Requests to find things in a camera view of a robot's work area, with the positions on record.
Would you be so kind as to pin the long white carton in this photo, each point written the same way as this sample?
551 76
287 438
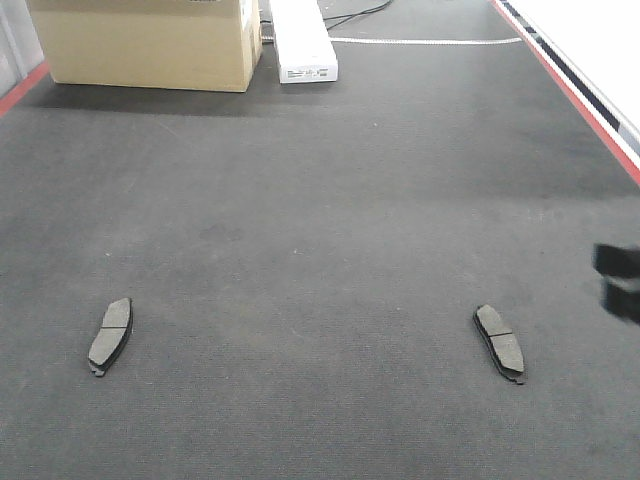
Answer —
304 50

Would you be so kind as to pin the cardboard box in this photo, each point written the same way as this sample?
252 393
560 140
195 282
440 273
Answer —
187 45

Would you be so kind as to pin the red conveyor side rail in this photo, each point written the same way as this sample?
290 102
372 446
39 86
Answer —
617 146

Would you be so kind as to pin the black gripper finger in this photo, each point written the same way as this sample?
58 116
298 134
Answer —
619 269

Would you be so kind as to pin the brake pad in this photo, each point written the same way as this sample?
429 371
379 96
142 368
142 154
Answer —
502 343
112 336

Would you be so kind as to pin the dark conveyor belt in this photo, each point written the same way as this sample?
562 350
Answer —
304 264

